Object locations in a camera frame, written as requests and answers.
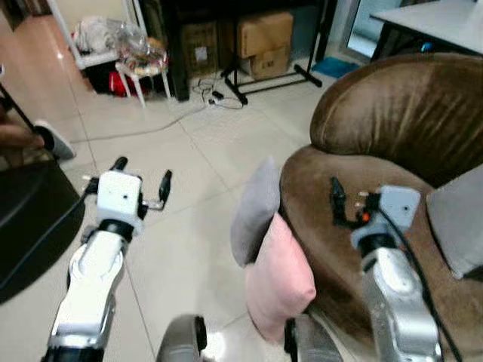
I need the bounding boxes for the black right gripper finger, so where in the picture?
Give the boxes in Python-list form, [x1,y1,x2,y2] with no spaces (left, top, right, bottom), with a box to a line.
[330,176,347,219]

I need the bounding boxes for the small grey pillow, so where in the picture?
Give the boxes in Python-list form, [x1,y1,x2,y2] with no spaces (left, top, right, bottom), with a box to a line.
[229,155,282,268]

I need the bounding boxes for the large grey pillow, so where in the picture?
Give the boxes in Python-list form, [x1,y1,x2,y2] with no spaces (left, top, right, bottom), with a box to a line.
[426,164,483,281]

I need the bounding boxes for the brown suede sofa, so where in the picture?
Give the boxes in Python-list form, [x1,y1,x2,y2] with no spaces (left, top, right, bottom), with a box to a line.
[278,52,483,362]

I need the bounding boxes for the pink pillow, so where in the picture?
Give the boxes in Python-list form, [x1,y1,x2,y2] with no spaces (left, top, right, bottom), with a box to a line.
[243,213,318,345]

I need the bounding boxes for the blue floor mat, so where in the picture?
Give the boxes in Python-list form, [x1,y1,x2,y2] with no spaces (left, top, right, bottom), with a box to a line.
[312,56,362,79]

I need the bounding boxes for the grey slipper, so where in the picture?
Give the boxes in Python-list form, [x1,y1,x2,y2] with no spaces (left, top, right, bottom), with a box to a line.
[33,118,77,161]

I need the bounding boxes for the red bag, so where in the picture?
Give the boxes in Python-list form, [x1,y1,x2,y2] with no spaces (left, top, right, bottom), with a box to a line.
[107,71,149,98]

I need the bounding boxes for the white stool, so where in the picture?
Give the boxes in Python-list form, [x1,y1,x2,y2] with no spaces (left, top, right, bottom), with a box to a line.
[115,62,174,109]

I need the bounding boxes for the person's leg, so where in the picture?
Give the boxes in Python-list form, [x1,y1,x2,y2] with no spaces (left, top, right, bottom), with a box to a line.
[0,109,46,149]

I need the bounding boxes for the black seat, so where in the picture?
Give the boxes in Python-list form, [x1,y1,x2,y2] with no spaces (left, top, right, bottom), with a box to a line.
[0,157,85,304]

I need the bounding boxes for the clear plastic bag with contents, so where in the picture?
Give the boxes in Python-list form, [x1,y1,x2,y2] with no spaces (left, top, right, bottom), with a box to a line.
[119,33,169,75]

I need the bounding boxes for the black metal stand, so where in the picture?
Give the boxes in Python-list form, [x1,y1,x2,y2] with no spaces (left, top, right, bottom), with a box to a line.
[221,0,339,106]

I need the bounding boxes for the crumpled white plastic bags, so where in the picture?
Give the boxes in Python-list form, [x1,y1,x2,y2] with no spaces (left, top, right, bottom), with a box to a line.
[72,15,146,58]

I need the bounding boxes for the grey right robot leg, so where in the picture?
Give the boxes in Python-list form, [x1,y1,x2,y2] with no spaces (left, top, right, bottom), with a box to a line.
[284,314,346,362]

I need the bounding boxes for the grey robot leg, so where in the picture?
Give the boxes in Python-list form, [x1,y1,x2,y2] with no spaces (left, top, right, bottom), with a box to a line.
[155,314,209,362]
[284,314,346,362]

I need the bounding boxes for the grey left robot leg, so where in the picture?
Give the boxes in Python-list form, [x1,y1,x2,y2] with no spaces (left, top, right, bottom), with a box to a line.
[155,314,209,362]

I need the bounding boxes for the white metal rack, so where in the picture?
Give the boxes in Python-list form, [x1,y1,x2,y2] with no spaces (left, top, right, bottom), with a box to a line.
[46,0,149,71]

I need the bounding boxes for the dark cardboard box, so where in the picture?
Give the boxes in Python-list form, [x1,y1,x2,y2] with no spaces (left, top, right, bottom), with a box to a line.
[180,21,220,75]

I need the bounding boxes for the small cardboard box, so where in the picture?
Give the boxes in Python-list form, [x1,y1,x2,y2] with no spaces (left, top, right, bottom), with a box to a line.
[245,47,292,81]

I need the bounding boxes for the large cardboard box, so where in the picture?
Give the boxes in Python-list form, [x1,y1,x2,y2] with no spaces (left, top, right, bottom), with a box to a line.
[235,11,296,60]

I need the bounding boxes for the white table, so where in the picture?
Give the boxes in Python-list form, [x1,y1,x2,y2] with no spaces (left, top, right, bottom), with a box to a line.
[369,0,483,60]

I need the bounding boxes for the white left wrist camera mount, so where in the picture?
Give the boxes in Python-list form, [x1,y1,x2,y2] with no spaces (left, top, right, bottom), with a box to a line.
[96,170,145,228]

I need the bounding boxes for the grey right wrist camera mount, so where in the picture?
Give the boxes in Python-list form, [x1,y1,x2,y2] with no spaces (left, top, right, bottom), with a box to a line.
[376,185,422,233]

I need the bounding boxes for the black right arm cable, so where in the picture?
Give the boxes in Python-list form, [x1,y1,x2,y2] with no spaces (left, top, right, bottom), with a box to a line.
[377,207,463,362]

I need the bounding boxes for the power strip with cables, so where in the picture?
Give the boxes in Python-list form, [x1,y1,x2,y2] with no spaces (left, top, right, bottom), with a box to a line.
[191,75,248,111]

